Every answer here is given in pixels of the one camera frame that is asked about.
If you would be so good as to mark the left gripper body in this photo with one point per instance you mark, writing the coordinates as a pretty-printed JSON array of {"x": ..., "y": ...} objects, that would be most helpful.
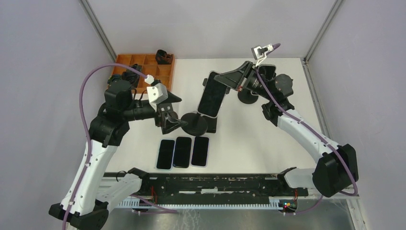
[{"x": 141, "y": 111}]

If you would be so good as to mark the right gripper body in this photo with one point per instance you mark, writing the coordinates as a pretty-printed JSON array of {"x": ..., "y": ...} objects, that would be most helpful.
[{"x": 252, "y": 83}]

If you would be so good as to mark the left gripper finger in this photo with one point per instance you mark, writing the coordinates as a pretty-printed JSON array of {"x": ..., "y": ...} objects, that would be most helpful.
[
  {"x": 167, "y": 98},
  {"x": 170, "y": 122}
]

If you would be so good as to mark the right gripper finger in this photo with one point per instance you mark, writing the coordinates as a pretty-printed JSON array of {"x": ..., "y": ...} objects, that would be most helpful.
[
  {"x": 245, "y": 69},
  {"x": 232, "y": 79}
]

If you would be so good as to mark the white case phone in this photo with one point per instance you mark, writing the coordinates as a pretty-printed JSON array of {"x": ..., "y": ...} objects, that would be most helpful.
[{"x": 267, "y": 72}]

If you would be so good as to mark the black tall round stand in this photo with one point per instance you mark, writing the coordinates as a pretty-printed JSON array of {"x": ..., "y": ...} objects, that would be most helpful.
[{"x": 196, "y": 124}]

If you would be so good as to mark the light blue case phone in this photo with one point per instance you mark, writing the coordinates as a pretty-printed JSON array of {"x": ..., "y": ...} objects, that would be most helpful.
[{"x": 165, "y": 154}]

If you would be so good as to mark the black phone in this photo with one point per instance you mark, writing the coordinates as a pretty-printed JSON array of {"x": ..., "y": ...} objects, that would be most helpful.
[{"x": 182, "y": 152}]

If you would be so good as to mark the black folding stand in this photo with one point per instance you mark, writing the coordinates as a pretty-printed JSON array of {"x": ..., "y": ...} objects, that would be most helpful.
[{"x": 211, "y": 124}]

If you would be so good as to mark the purple case phone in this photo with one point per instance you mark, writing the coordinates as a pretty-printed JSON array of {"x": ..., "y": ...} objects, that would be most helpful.
[{"x": 200, "y": 152}]

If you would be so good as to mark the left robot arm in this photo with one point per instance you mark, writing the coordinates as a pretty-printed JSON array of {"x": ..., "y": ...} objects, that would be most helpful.
[{"x": 85, "y": 207}]

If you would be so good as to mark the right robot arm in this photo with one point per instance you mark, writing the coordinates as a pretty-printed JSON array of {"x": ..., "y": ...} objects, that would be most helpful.
[{"x": 336, "y": 169}]

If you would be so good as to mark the orange compartment tray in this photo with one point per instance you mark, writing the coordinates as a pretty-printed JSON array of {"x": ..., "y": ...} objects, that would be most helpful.
[{"x": 149, "y": 65}]

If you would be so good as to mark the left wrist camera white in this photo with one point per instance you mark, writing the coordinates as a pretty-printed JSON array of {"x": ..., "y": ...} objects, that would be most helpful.
[{"x": 157, "y": 93}]

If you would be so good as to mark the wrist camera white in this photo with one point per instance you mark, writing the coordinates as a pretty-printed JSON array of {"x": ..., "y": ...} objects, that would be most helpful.
[
  {"x": 157, "y": 93},
  {"x": 260, "y": 53}
]

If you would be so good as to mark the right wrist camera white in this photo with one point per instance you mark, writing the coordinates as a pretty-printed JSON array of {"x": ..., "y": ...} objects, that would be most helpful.
[{"x": 260, "y": 53}]

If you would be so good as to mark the light blue cable duct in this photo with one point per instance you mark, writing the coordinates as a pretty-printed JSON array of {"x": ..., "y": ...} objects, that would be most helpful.
[{"x": 135, "y": 203}]

